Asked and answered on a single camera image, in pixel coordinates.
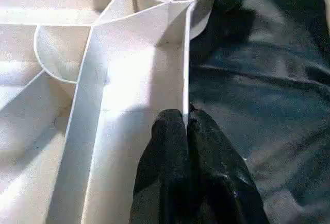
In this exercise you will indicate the black mat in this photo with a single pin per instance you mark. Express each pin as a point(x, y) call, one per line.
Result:
point(270, 92)

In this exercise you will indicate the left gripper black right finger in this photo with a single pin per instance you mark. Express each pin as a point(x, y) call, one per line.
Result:
point(221, 188)

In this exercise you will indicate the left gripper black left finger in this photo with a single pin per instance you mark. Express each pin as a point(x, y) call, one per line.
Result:
point(165, 172)

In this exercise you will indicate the white plastic table top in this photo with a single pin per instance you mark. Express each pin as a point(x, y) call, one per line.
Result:
point(64, 79)

